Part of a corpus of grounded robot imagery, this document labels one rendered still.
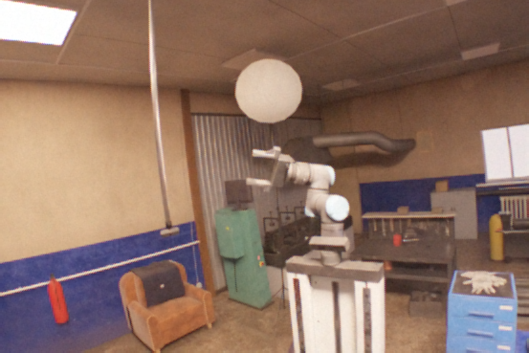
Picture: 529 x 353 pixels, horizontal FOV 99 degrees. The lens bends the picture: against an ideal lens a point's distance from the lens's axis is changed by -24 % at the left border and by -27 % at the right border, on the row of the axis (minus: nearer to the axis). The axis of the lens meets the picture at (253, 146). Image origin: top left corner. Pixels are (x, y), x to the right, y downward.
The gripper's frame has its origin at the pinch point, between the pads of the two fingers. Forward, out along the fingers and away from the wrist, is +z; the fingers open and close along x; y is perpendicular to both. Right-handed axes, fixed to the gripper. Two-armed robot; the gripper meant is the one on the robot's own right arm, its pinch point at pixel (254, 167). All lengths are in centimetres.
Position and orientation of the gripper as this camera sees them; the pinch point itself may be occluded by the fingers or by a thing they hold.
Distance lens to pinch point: 117.6
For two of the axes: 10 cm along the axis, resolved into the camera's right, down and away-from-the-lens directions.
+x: -2.0, 8.7, 4.5
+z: -9.8, -1.3, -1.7
